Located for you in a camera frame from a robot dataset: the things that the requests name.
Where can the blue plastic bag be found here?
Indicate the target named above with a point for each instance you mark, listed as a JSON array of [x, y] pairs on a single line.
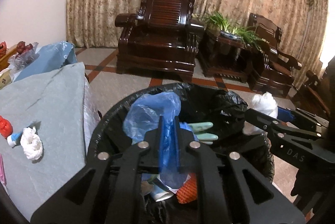
[[149, 114]]

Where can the dark wooden side table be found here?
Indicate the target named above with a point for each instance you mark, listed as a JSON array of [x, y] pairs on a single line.
[[222, 56]]

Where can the black lined waste bin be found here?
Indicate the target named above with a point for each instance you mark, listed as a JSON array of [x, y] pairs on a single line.
[[209, 103]]

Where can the dark wooden slatted armchair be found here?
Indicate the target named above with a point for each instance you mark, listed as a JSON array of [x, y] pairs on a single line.
[[157, 51]]

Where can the red crumpled wrapper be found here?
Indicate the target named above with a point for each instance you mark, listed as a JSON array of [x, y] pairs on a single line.
[[5, 125]]

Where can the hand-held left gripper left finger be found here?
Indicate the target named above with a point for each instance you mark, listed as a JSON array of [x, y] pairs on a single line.
[[163, 145]]

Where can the orange foam net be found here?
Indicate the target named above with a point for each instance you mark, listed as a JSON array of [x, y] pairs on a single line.
[[187, 190]]

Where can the grey blue blanket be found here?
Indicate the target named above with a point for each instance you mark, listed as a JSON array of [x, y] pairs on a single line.
[[52, 98]]

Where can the potted green plant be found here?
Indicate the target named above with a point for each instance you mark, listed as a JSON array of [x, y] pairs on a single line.
[[222, 21]]

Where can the small blue white bottle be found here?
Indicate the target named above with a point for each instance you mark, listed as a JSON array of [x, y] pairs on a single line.
[[14, 139]]

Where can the white tissue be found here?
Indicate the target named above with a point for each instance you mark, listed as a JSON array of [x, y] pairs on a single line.
[[264, 104]]

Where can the white small box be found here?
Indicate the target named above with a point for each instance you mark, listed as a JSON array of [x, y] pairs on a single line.
[[161, 196]]

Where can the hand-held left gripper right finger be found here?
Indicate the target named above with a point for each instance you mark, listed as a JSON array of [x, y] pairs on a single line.
[[184, 135]]

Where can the pink plastic packet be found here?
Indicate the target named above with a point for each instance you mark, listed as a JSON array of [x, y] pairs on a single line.
[[2, 169]]

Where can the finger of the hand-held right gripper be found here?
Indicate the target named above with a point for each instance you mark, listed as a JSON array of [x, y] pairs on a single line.
[[285, 114], [261, 121]]

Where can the bag of red fruit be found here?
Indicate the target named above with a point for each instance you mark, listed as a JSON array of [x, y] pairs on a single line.
[[23, 59]]

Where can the green rubber glove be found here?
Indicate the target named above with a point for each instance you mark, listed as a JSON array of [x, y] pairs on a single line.
[[202, 126]]

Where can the red ornament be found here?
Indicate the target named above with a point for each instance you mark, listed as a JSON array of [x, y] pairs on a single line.
[[2, 48]]

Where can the red apple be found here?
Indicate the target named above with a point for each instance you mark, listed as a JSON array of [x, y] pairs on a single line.
[[21, 46], [29, 47]]

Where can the brown wooden chair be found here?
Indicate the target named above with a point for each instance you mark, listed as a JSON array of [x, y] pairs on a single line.
[[314, 90]]

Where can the blue tablecloth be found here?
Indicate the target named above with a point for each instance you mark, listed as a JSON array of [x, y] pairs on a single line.
[[49, 56]]

